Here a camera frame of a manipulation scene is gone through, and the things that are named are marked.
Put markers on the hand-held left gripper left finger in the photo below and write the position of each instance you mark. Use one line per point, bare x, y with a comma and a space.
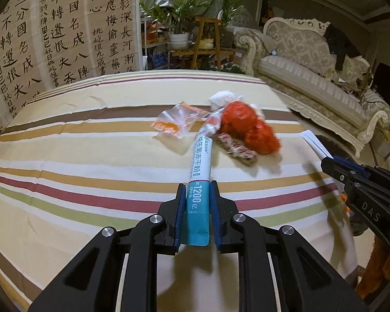
181, 214

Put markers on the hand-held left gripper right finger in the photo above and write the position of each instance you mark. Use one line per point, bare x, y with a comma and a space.
214, 214

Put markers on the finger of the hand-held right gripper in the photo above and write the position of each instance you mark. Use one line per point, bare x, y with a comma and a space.
364, 170
336, 169

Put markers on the trash bin with black bag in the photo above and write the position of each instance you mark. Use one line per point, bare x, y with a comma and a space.
356, 226

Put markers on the teal white sachet stick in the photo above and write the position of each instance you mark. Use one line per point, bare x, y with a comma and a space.
200, 169

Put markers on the patterned snack wrapper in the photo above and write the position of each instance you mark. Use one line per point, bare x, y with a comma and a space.
234, 148

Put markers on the red plastic bag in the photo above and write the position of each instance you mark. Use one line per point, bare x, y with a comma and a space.
239, 117
261, 139

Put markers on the clear orange printed plastic bag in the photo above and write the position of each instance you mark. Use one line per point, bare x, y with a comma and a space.
178, 118

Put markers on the white plastic wrap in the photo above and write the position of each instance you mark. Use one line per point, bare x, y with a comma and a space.
222, 99

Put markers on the pile of assorted clutter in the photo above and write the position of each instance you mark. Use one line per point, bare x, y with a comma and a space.
354, 86

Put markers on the ornate cream sofa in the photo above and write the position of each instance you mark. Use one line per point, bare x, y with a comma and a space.
312, 81

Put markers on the black rectangular case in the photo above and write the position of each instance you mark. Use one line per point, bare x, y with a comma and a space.
385, 78

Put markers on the striped tablecloth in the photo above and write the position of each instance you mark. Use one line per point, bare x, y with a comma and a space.
84, 169

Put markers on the black jacket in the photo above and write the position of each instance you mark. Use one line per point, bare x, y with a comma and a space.
339, 44

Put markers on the small leafy green plant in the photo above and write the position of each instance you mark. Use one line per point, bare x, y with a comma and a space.
230, 68

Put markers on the blue plastic crate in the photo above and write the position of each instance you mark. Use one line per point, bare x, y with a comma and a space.
157, 61

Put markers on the white metal shelf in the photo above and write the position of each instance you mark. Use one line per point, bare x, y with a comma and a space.
143, 55

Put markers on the ornate cream armchair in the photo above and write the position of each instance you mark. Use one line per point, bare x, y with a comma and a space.
250, 19

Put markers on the potted plant in white pot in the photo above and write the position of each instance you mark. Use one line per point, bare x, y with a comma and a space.
179, 40

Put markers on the wooden plant stand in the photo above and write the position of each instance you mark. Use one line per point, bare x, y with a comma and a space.
214, 35

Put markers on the tall potted plant dark pot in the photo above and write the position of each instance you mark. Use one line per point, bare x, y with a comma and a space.
229, 3

